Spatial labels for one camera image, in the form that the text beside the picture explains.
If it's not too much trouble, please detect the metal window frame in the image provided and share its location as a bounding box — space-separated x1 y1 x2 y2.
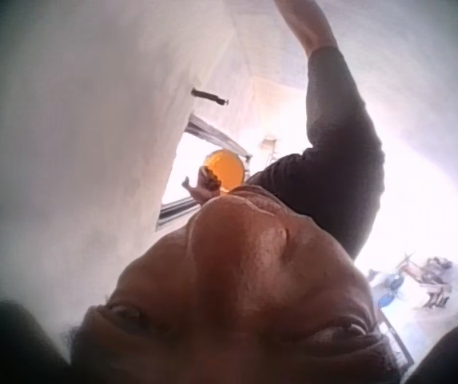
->
155 113 254 232

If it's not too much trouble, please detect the person's left hand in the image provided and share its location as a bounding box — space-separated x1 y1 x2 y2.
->
181 166 221 206

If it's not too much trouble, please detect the pale chair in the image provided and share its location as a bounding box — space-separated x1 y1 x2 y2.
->
259 134 278 166

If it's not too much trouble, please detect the table with cluttered items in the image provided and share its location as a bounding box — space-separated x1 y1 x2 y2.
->
367 239 458 312

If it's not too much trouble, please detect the orange plastic bowl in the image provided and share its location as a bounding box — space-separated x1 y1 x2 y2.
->
202 148 249 195

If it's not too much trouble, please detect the dark frame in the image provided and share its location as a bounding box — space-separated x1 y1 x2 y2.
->
375 310 416 370

